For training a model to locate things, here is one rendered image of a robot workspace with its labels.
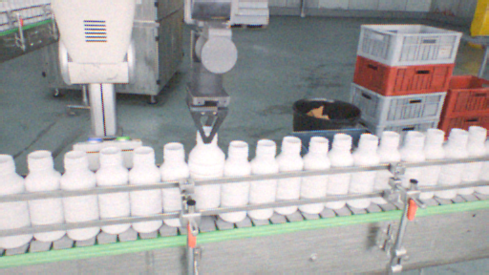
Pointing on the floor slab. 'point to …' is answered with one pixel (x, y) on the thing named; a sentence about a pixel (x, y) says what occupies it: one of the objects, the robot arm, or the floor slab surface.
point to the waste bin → (334, 108)
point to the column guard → (479, 23)
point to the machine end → (152, 71)
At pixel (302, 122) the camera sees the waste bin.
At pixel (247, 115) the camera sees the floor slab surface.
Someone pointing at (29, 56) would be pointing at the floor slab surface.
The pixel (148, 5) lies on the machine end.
